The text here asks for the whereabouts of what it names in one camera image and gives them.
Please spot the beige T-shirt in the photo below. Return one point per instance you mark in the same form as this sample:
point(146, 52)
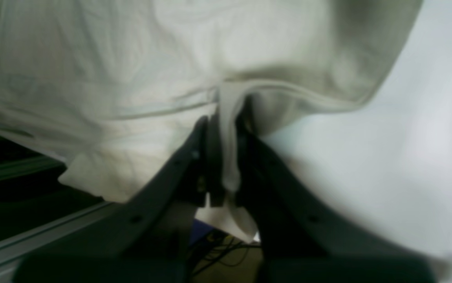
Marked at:
point(113, 87)

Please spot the blue box on floor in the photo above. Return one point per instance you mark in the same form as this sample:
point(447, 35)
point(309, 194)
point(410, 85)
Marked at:
point(198, 231)

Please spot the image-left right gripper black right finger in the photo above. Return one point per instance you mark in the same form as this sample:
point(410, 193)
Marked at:
point(302, 239)

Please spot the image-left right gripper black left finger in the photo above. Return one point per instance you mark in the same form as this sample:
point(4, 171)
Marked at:
point(145, 240)

